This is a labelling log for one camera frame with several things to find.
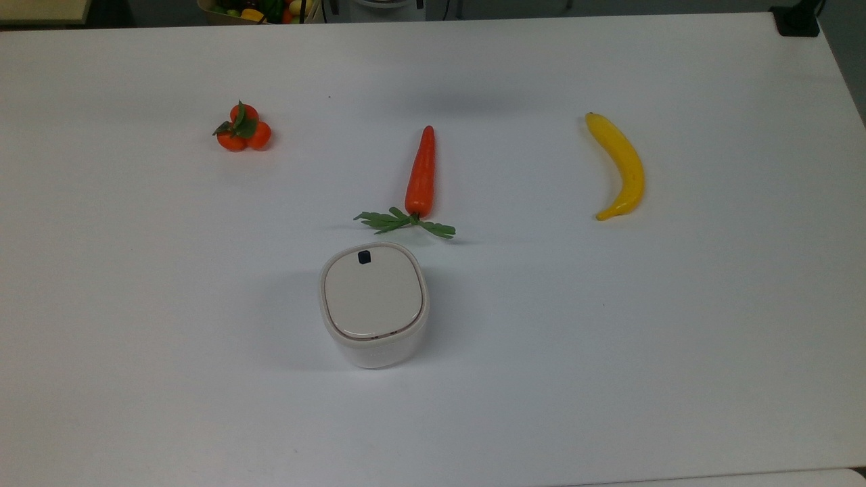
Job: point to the light wooden table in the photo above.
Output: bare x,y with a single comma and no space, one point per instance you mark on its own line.
40,10

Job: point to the basket of toy fruit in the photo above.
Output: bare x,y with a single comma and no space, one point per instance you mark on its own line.
254,13

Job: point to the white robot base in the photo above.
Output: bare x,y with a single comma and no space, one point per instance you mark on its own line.
385,4

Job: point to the toy tangerine cluster with leaves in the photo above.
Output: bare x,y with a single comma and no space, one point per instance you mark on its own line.
259,135

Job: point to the orange toy carrot with leaves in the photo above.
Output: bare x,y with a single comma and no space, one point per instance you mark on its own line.
421,176

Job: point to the beige plastic garbage bin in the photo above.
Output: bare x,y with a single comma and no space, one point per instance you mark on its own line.
373,297

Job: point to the yellow toy banana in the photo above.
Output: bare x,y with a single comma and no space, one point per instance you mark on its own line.
629,169

